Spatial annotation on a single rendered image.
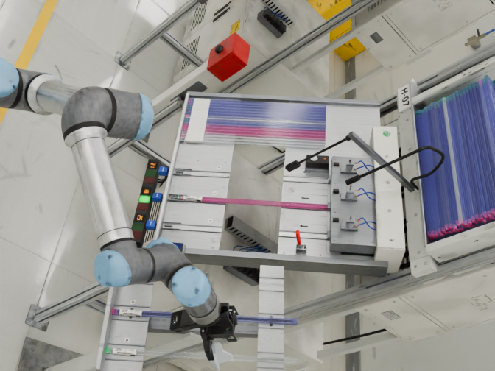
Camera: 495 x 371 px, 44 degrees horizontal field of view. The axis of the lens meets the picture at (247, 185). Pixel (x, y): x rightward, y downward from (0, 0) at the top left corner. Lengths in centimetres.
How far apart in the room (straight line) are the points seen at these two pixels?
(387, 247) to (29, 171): 151
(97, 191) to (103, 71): 188
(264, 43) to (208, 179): 125
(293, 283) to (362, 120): 73
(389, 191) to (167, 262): 85
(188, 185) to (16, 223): 80
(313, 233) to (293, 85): 149
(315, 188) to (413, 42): 129
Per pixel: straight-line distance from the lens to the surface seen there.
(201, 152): 213
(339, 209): 191
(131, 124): 150
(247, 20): 314
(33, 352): 244
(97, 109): 143
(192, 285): 130
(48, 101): 174
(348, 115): 226
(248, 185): 253
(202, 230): 194
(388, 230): 187
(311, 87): 332
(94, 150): 138
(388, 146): 207
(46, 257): 257
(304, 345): 249
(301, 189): 202
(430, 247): 179
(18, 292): 247
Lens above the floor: 210
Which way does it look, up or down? 36 degrees down
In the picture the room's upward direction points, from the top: 63 degrees clockwise
